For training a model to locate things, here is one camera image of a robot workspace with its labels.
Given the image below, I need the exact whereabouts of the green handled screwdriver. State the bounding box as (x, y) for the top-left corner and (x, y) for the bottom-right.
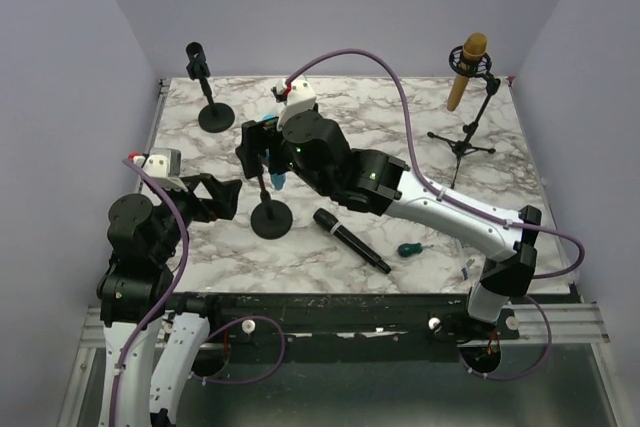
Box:
(396, 243), (432, 258)

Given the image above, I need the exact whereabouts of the blue microphone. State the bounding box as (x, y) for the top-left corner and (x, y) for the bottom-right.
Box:
(261, 114), (288, 191)

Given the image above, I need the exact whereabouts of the black round-base stand with clip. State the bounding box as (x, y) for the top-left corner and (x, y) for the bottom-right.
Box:
(250, 173), (293, 240)

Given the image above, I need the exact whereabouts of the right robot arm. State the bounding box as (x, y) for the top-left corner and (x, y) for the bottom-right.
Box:
(236, 110), (542, 339)

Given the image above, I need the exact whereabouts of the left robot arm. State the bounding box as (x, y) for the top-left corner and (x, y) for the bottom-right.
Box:
(97, 174), (242, 426)

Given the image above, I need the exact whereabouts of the black microphone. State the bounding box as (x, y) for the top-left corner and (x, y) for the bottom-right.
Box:
(313, 208), (391, 275)

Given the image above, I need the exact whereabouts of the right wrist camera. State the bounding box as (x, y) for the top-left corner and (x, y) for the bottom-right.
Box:
(271, 77), (317, 131)

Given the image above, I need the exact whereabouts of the black tripod mic stand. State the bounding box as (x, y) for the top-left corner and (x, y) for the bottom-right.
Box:
(427, 53), (501, 188)

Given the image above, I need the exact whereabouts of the gold microphone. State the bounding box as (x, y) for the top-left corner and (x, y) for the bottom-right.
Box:
(446, 32), (488, 112)

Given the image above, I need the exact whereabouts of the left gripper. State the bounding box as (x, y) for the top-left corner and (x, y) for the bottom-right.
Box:
(152, 171), (242, 262)

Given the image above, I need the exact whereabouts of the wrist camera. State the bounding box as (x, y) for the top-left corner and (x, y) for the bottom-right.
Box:
(128, 147), (186, 191)
(271, 77), (317, 131)

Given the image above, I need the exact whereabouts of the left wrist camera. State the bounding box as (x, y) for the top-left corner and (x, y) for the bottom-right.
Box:
(128, 147), (186, 191)

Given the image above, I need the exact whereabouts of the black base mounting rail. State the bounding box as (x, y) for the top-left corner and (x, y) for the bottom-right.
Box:
(167, 293), (519, 365)

